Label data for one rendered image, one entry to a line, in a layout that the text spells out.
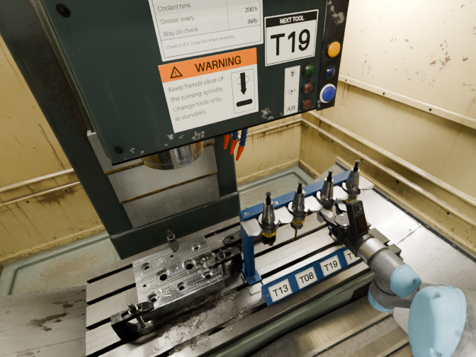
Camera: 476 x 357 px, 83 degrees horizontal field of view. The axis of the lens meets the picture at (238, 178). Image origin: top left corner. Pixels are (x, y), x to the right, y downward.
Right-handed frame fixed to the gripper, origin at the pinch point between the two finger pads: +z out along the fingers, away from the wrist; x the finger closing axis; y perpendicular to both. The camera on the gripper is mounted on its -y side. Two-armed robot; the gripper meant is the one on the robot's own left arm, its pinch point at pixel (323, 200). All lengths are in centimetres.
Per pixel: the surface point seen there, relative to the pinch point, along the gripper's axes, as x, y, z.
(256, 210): -23.8, -2.6, 3.7
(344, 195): 5.9, -2.0, -3.3
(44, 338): -111, 51, 27
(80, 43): -55, -58, -11
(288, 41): -25, -55, -11
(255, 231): -27.9, -1.6, -3.3
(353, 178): 9.5, -7.3, -1.9
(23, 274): -133, 65, 81
